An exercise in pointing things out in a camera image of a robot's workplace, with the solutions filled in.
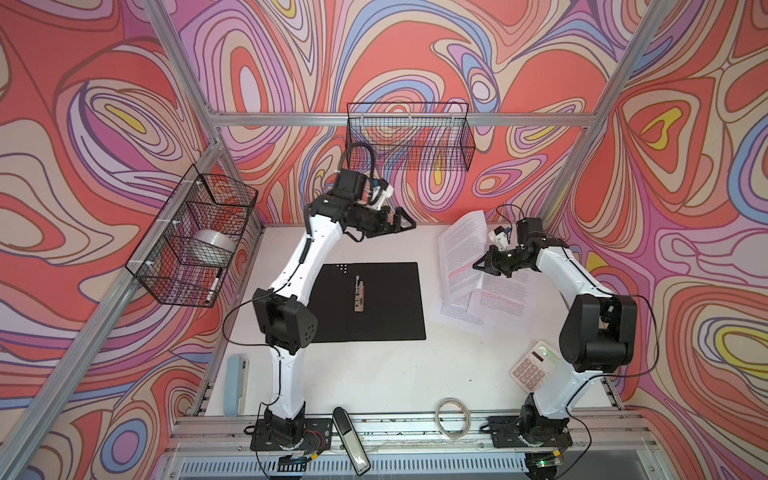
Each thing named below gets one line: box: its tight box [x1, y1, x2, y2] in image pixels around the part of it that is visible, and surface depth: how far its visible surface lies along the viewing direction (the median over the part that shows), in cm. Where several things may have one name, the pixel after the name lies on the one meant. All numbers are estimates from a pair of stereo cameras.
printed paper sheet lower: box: [430, 271, 536, 336], surface depth 98 cm
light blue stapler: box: [224, 356, 250, 417], surface depth 79 cm
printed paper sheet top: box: [438, 210, 489, 304], surface depth 97 cm
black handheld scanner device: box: [332, 406, 371, 476], surface depth 71 cm
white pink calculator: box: [509, 340, 561, 394], surface depth 84 cm
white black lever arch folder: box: [308, 262, 427, 343], surface depth 101 cm
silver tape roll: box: [191, 229, 236, 255], surface depth 73 cm
